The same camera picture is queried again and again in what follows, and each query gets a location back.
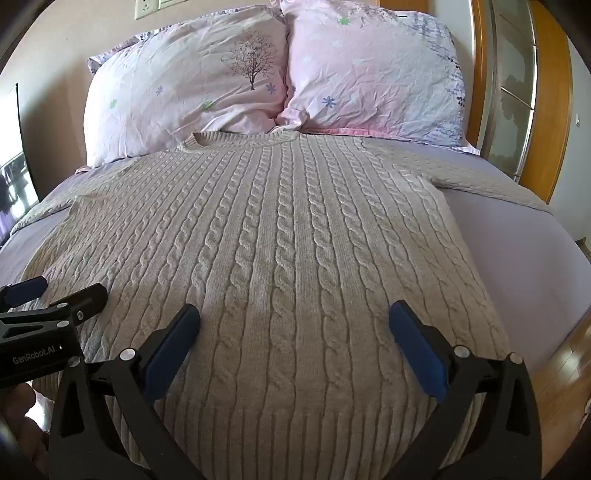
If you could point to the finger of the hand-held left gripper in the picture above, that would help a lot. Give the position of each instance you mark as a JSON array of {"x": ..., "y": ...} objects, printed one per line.
[
  {"x": 85, "y": 297},
  {"x": 27, "y": 289}
]

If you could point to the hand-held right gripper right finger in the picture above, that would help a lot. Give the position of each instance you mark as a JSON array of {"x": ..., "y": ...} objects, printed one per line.
[{"x": 418, "y": 355}]

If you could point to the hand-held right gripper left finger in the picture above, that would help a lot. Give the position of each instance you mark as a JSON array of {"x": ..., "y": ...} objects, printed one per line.
[{"x": 168, "y": 344}]

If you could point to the person's left hand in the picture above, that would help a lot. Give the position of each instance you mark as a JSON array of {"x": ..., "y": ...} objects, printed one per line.
[{"x": 21, "y": 424}]

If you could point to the dark framed picture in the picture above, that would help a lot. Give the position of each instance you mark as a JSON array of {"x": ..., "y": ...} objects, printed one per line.
[{"x": 13, "y": 161}]

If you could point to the bed with lilac sheet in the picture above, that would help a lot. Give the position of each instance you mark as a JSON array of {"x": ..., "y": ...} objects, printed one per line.
[{"x": 517, "y": 267}]

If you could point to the pink tree-print pillow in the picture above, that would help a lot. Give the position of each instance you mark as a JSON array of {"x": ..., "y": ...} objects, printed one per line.
[{"x": 184, "y": 87}]

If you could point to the pink floral pillow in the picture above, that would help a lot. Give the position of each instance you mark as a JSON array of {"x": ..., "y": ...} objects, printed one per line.
[{"x": 374, "y": 74}]

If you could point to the wall socket plate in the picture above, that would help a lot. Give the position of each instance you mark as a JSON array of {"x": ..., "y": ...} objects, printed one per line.
[{"x": 146, "y": 8}]

